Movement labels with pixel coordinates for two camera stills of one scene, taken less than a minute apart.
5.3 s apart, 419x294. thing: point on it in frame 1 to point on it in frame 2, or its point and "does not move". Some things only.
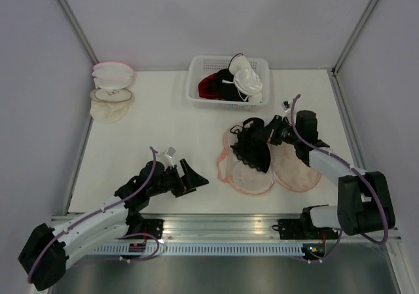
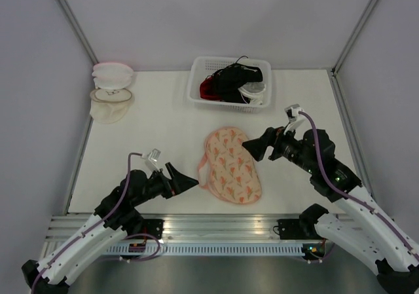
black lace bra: [249, 149] to [230, 78]
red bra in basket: [207, 88] does not move
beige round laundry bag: [110, 105] does not move
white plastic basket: [200, 65] does not move
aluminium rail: [240, 227] does not move
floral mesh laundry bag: [287, 169] to [227, 169]
